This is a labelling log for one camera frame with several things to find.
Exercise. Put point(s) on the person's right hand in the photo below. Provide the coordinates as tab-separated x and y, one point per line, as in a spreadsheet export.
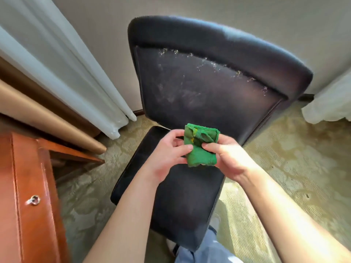
235	161

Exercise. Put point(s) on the person's left hand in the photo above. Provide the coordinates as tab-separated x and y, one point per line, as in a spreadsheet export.
164	158

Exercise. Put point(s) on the green cleaning cloth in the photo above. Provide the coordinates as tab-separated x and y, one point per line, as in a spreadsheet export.
201	154

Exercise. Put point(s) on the black leather chair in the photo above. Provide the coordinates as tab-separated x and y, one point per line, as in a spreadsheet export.
205	93

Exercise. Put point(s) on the person's left forearm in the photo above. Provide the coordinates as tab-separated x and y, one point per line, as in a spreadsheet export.
123	224

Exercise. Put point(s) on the person's right forearm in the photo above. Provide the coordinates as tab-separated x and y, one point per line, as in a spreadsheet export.
288	216

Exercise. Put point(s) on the dark wooden baseboard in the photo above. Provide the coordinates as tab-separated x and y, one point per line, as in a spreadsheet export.
138	111

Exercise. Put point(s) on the white and navy right shoe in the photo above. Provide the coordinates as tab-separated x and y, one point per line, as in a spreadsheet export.
215	221

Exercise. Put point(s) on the white and navy shoe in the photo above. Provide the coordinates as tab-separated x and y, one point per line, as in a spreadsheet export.
215	221
171	246

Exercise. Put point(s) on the white and navy left shoe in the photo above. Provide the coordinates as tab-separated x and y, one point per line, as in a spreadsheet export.
171	246

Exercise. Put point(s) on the light blue jeans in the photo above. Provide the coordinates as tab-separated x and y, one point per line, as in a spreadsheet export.
203	249

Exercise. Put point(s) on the white sheer curtain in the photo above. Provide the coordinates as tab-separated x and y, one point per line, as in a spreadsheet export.
68	65
329	104

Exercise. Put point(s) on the tan curtain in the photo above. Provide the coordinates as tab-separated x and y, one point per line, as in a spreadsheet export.
41	112

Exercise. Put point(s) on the silver drawer lock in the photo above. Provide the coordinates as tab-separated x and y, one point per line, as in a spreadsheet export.
34	200

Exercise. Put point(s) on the orange wooden table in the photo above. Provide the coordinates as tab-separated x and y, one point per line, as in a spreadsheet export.
27	175

